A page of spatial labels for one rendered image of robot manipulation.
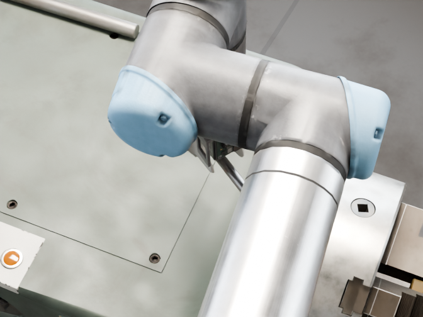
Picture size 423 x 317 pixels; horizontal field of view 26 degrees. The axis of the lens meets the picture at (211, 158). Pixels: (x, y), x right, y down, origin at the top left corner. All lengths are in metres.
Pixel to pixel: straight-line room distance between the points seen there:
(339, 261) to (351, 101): 0.53
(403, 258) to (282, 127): 0.70
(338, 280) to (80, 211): 0.35
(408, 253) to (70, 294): 0.51
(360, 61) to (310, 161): 2.30
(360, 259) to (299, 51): 1.82
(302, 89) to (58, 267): 0.56
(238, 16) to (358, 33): 2.26
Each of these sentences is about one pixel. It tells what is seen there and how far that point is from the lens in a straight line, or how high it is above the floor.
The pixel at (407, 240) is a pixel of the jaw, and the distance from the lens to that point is 1.39.
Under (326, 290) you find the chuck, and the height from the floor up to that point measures 1.21.
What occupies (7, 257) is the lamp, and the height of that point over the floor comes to 1.26.
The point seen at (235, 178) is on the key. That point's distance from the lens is 1.01.
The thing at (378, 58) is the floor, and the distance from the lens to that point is 3.00.
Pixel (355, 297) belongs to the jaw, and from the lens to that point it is 1.22.
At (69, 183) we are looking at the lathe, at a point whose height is 1.26.
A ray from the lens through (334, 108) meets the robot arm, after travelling 0.71.
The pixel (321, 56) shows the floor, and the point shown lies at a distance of 2.97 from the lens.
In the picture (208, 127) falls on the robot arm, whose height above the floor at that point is 1.71.
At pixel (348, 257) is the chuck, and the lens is 1.22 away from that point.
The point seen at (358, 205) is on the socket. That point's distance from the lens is 1.26.
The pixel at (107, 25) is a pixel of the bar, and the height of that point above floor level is 1.27.
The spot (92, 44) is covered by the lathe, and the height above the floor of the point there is 1.25.
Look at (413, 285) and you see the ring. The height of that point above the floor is 1.11.
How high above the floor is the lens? 2.31
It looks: 58 degrees down
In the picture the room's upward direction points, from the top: straight up
